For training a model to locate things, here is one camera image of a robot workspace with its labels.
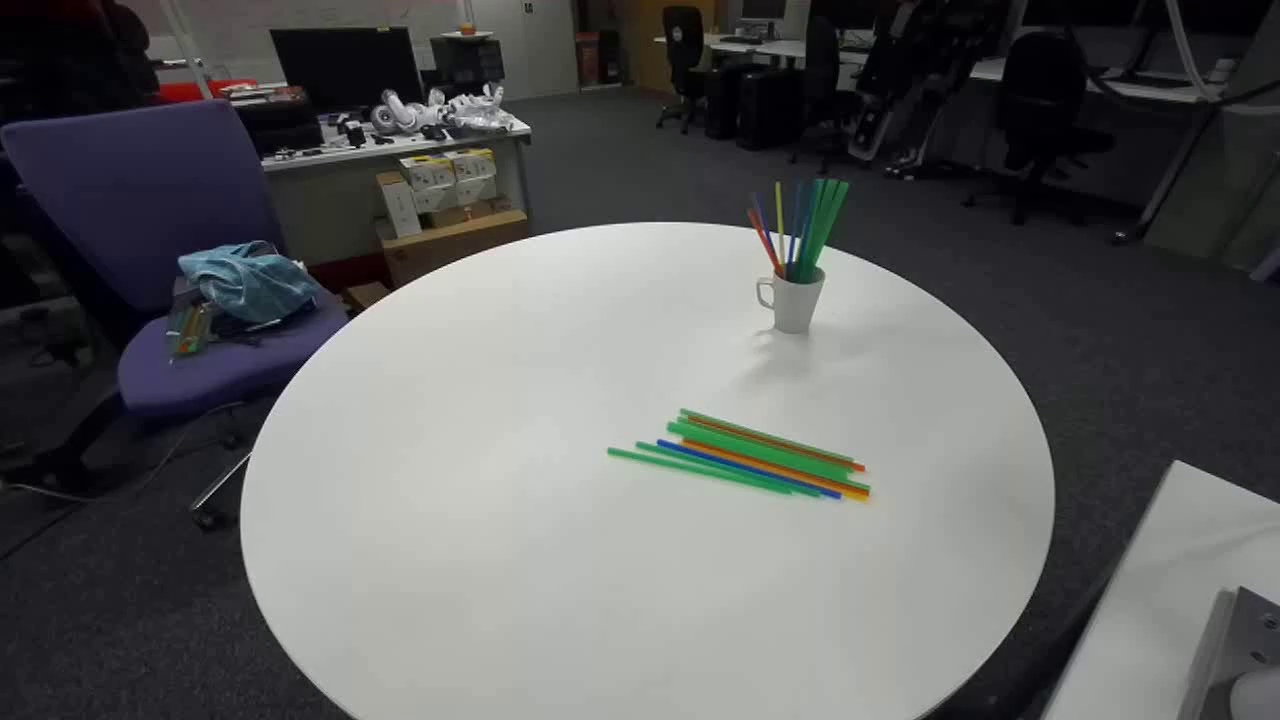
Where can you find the teal cloth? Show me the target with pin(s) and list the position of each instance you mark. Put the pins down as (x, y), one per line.
(246, 283)

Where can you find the yellow-orange straw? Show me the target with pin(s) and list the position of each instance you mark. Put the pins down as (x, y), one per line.
(841, 486)

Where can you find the clear plastic bags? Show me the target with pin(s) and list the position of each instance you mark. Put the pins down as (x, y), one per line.
(447, 111)

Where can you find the long white desk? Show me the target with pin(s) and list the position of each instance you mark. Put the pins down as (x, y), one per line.
(1160, 86)

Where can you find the black monitor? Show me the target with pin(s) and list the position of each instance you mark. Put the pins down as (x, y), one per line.
(345, 66)

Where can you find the white packing boxes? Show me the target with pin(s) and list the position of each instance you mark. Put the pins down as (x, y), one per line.
(447, 173)

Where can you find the green straw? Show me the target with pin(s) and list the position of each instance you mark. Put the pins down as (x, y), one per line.
(815, 224)
(775, 466)
(666, 461)
(744, 449)
(832, 214)

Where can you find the purple office chair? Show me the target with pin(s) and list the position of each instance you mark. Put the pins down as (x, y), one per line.
(144, 184)

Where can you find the red object on desk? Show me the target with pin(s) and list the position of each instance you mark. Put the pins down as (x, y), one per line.
(207, 88)

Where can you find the grey metal bracket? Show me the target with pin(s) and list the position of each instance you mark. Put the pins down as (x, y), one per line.
(1233, 635)

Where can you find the black office chair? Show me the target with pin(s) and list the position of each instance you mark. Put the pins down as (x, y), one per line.
(1044, 95)
(684, 52)

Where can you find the white robot mounting table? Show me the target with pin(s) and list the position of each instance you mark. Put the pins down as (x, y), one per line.
(1146, 613)

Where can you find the brownish orange straw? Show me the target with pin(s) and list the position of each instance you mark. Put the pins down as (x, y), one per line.
(775, 436)

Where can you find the white office desk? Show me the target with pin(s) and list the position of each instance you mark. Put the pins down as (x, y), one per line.
(333, 202)

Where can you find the black box on desk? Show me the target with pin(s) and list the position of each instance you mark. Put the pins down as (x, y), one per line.
(282, 125)

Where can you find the yellow straw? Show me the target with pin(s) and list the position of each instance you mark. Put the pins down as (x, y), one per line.
(782, 223)

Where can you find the cardboard box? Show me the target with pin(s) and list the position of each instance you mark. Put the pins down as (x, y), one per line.
(447, 242)

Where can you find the white mug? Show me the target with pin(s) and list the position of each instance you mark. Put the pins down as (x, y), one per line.
(798, 304)

